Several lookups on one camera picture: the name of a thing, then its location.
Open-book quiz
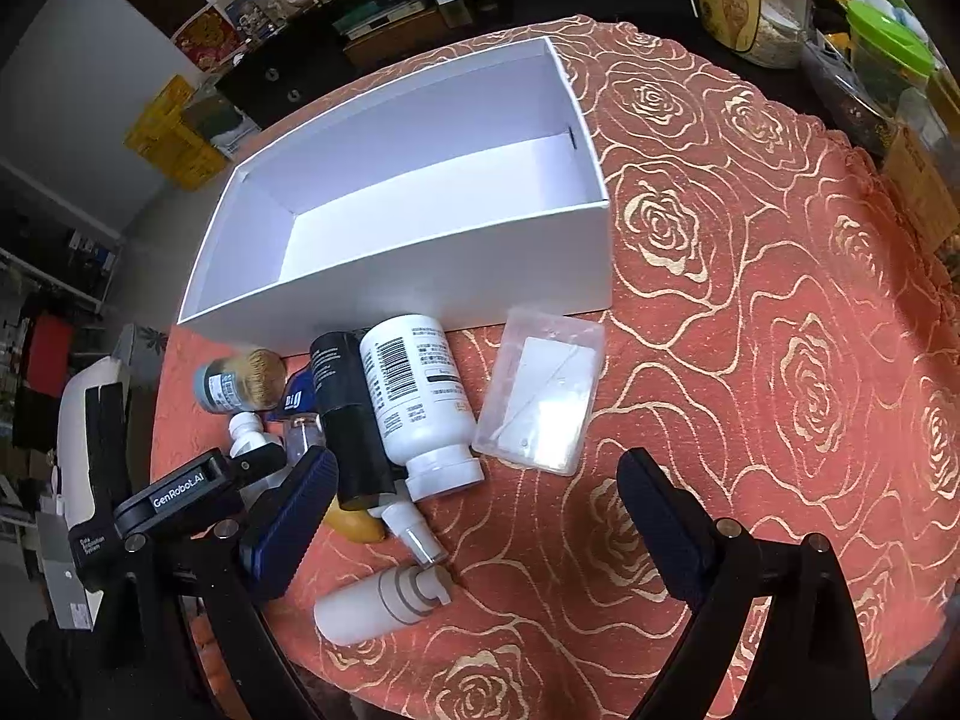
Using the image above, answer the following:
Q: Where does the small white spray bottle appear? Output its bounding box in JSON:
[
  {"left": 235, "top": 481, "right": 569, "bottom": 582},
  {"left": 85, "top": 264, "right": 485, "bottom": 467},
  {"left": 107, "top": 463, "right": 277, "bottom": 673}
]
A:
[{"left": 379, "top": 491, "right": 449, "bottom": 568}]

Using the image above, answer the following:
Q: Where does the white bottle with barcode label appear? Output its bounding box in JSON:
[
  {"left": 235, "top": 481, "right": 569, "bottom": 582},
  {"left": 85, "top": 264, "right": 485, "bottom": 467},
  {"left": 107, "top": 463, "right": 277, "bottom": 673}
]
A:
[{"left": 360, "top": 313, "right": 486, "bottom": 502}]

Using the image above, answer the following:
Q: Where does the clear container with green lid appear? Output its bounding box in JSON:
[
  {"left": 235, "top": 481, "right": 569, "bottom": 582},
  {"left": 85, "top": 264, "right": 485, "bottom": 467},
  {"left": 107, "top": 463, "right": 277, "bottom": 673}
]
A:
[{"left": 846, "top": 0, "right": 938, "bottom": 102}]

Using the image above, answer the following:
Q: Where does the white cardboard box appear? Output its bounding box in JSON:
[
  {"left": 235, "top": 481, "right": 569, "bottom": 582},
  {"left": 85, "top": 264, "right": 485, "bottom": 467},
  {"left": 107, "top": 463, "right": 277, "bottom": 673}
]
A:
[{"left": 175, "top": 35, "right": 614, "bottom": 352}]

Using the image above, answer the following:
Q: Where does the yellow cardboard box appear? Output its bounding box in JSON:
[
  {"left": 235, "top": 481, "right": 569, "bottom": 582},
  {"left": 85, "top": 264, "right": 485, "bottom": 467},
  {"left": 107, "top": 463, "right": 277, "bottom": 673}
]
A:
[{"left": 881, "top": 124, "right": 960, "bottom": 256}]

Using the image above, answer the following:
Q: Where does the red and yellow poster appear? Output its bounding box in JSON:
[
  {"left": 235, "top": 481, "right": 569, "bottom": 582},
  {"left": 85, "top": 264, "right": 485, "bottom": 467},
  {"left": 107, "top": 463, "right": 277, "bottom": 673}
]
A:
[{"left": 172, "top": 4, "right": 245, "bottom": 74}]

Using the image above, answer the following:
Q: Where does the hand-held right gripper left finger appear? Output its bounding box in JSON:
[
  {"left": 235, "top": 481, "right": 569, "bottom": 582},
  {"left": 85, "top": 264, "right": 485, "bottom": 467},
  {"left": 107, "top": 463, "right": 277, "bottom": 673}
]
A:
[{"left": 112, "top": 446, "right": 340, "bottom": 720}]

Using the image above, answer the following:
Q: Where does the yellow rounded object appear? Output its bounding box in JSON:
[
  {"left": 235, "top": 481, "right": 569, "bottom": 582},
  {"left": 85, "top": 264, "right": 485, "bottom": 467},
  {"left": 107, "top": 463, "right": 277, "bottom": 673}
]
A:
[{"left": 324, "top": 499, "right": 388, "bottom": 545}]

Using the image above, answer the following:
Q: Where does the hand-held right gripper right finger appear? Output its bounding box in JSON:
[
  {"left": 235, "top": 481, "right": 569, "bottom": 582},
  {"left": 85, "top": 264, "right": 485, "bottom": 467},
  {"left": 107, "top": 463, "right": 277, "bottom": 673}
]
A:
[{"left": 615, "top": 448, "right": 895, "bottom": 720}]

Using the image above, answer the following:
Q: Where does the small blue tube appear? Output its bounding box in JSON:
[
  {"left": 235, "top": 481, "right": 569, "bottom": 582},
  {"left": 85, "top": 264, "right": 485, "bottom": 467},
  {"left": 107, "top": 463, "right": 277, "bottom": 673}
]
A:
[{"left": 279, "top": 375, "right": 320, "bottom": 422}]

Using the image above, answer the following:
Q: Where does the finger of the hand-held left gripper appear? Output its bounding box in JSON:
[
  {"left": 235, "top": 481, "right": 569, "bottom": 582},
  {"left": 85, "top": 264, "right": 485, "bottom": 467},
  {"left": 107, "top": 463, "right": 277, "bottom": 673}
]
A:
[{"left": 112, "top": 445, "right": 293, "bottom": 538}]

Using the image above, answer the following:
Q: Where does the blue and white poster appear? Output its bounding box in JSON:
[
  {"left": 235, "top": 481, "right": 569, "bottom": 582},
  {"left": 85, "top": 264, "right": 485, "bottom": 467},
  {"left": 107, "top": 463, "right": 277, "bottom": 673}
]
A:
[{"left": 225, "top": 0, "right": 290, "bottom": 35}]

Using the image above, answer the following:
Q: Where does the dark wooden cabinet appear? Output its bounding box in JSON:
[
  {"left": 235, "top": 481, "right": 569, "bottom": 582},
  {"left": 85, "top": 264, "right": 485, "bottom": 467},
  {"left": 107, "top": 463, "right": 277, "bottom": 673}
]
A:
[{"left": 216, "top": 0, "right": 751, "bottom": 130}]

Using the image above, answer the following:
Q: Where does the black cylindrical bottle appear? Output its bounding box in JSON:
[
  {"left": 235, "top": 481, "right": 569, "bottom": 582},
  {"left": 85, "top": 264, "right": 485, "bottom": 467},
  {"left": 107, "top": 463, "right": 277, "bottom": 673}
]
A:
[{"left": 309, "top": 330, "right": 398, "bottom": 509}]

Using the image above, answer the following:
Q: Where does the small clear glass bottle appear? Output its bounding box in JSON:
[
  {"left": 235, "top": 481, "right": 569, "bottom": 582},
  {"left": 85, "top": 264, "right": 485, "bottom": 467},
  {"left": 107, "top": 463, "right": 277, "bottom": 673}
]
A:
[{"left": 285, "top": 414, "right": 328, "bottom": 464}]

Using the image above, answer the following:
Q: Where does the clear container with dark contents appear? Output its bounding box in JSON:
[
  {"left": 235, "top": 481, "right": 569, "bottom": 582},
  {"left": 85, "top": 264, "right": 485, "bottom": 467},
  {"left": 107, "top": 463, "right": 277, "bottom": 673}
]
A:
[{"left": 801, "top": 37, "right": 901, "bottom": 160}]

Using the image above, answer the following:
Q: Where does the clear plastic case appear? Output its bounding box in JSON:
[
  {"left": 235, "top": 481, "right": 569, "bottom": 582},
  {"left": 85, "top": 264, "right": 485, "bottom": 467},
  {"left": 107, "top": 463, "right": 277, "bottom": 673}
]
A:
[{"left": 472, "top": 305, "right": 607, "bottom": 477}]

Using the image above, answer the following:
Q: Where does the white pump bottle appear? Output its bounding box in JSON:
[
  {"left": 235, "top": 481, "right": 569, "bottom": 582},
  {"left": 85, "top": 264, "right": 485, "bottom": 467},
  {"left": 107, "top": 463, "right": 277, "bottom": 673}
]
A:
[{"left": 313, "top": 562, "right": 455, "bottom": 647}]

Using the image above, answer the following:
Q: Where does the red rose-patterned tablecloth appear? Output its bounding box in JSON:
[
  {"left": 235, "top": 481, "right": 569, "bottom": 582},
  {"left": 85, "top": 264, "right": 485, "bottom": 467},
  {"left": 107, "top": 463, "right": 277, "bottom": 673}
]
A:
[{"left": 150, "top": 13, "right": 952, "bottom": 720}]

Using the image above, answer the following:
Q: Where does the large clear jar of oats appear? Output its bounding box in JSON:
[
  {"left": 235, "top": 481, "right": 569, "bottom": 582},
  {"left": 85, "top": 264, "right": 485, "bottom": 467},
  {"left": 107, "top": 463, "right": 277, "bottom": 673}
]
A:
[{"left": 694, "top": 0, "right": 815, "bottom": 71}]

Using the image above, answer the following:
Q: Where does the white storage shelf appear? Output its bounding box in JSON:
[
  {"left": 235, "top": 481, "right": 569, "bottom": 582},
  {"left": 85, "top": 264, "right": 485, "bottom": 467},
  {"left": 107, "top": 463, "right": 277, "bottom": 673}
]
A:
[{"left": 0, "top": 225, "right": 125, "bottom": 316}]

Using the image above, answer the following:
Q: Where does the green and white bag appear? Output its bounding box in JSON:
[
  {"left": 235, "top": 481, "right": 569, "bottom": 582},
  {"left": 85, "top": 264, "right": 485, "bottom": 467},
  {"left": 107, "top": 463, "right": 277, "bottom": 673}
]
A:
[{"left": 184, "top": 86, "right": 261, "bottom": 160}]

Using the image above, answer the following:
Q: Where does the grey floral chair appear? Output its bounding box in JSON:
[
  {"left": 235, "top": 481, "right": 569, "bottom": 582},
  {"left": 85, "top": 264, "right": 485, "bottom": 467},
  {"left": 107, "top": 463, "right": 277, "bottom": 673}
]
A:
[{"left": 111, "top": 324, "right": 170, "bottom": 392}]

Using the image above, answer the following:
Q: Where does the stack of books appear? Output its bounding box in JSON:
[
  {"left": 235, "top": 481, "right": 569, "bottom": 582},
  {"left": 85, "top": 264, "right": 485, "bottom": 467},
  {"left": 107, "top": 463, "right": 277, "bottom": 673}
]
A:
[{"left": 330, "top": 0, "right": 445, "bottom": 43}]

